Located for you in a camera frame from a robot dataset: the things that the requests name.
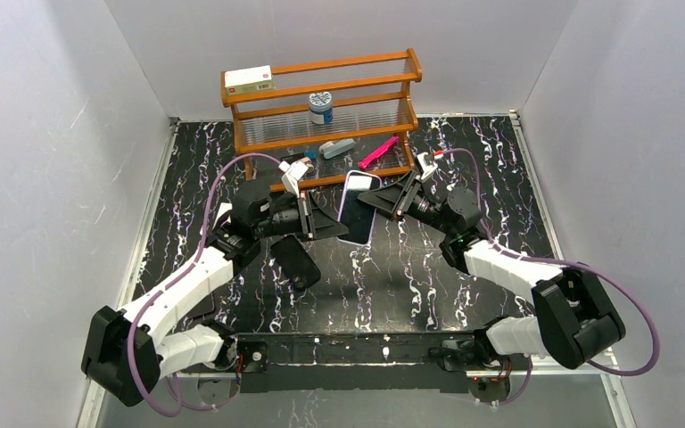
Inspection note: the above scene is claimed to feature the lavender phone case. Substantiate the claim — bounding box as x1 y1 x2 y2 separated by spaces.
334 169 384 248

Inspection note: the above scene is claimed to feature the black phone case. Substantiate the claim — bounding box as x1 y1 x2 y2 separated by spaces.
269 235 321 292

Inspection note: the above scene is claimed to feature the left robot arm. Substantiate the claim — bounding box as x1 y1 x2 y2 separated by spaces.
81 157 348 417

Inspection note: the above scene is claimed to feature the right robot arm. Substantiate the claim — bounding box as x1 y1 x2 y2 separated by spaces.
358 153 626 369

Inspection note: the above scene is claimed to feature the dark phone with pink edge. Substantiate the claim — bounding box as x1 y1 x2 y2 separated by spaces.
188 292 218 321

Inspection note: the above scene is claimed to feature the pink comb tool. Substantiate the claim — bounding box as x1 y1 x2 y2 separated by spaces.
358 136 400 169

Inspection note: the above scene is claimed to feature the white cardboard box on table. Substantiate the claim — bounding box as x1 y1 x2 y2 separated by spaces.
214 202 233 228

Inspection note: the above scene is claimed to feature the black teal marker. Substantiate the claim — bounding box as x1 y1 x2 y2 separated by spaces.
280 151 317 167

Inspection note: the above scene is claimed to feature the grey blue stapler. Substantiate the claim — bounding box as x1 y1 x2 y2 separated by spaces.
318 138 357 160

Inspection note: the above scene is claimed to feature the orange wooden shelf rack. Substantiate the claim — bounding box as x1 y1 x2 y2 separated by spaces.
220 48 423 190

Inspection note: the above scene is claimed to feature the blue white jar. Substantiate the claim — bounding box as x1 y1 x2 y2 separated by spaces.
308 91 334 125

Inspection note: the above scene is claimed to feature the white box on shelf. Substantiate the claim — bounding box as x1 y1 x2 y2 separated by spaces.
224 65 275 96

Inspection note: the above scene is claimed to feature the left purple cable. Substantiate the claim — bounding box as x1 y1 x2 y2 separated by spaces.
126 152 285 419

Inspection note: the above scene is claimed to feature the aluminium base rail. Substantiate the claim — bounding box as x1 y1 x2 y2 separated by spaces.
87 333 623 394

